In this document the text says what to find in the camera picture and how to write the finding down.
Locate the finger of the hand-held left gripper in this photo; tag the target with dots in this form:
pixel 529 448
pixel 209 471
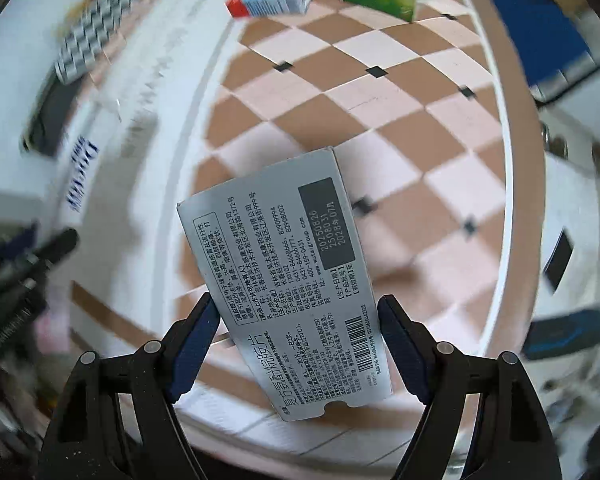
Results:
pixel 55 245

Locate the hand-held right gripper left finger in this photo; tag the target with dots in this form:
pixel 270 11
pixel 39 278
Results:
pixel 192 345

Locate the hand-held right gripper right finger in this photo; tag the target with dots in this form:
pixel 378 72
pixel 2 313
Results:
pixel 405 345

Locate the pink striped tube box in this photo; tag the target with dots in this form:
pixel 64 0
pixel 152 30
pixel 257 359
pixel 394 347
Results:
pixel 82 175

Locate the grey medicine box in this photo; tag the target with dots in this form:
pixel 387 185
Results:
pixel 280 260

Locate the black blue mat device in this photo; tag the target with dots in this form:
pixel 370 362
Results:
pixel 570 332

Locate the black phone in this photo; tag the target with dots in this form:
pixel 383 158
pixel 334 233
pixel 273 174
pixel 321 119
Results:
pixel 557 262

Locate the checkered cloth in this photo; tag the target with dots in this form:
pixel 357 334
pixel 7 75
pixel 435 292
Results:
pixel 92 30

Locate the white quilted chair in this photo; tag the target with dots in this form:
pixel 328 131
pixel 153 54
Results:
pixel 590 210

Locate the patterned tablecloth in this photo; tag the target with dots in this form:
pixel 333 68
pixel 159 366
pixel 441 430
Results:
pixel 405 110

